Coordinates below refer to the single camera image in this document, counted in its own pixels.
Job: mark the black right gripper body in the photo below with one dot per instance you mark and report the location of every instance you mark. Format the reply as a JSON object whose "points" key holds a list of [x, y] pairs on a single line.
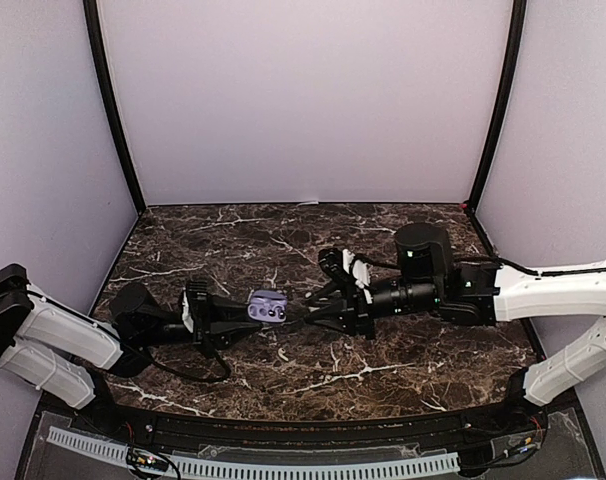
{"points": [[360, 313]]}

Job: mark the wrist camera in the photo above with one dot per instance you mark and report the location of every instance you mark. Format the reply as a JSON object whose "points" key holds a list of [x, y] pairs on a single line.
{"points": [[195, 301], [344, 267]]}

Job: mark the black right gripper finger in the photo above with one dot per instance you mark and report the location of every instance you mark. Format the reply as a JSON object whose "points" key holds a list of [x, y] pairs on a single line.
{"points": [[327, 294], [330, 320]]}

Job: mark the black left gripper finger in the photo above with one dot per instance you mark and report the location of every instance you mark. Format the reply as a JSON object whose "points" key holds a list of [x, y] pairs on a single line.
{"points": [[228, 334], [226, 310]]}

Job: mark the grey slotted cable duct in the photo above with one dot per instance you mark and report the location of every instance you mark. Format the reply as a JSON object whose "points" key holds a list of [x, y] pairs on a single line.
{"points": [[218, 462]]}

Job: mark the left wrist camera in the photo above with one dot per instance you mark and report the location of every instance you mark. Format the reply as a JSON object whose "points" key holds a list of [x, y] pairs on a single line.
{"points": [[195, 301]]}

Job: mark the black frame post right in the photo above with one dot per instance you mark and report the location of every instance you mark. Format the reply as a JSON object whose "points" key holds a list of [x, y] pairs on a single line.
{"points": [[509, 66]]}

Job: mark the purple earbud charging case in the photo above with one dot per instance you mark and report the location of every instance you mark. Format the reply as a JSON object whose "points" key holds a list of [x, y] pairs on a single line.
{"points": [[267, 306]]}

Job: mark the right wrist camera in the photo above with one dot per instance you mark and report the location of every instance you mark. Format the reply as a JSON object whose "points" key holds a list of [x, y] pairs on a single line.
{"points": [[344, 267]]}

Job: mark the black frame post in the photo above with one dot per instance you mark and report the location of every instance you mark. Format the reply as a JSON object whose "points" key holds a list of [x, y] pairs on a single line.
{"points": [[509, 66], [109, 101]]}

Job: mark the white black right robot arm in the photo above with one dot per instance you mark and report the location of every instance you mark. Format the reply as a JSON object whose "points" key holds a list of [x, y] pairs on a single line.
{"points": [[469, 291]]}

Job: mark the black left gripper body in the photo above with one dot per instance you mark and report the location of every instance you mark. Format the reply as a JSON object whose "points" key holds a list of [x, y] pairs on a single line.
{"points": [[202, 334]]}

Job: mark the black frame post left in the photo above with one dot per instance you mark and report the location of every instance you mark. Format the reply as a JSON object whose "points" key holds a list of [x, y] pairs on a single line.
{"points": [[109, 101]]}

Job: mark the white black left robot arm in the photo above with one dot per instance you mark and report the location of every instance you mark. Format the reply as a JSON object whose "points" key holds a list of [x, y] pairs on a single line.
{"points": [[65, 353]]}

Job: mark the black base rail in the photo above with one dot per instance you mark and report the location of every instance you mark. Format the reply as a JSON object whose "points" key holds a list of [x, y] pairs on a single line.
{"points": [[468, 427]]}

